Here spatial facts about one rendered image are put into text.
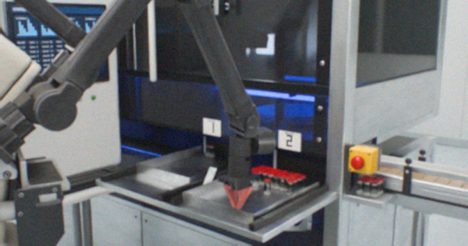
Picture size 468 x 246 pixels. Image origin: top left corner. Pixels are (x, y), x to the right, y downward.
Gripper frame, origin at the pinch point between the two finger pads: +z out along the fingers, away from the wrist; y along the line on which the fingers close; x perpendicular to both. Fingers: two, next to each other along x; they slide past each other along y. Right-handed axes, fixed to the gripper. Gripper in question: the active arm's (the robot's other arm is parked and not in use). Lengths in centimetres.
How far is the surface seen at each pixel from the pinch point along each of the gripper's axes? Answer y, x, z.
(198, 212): -2.6, 11.6, 3.4
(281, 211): 9.0, -8.5, 0.8
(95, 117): 16, 88, -12
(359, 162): 32.3, -19.1, -11.5
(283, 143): 35.3, 9.3, -11.9
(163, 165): 22, 52, 2
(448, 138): 499, 73, 47
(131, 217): 38, 90, 36
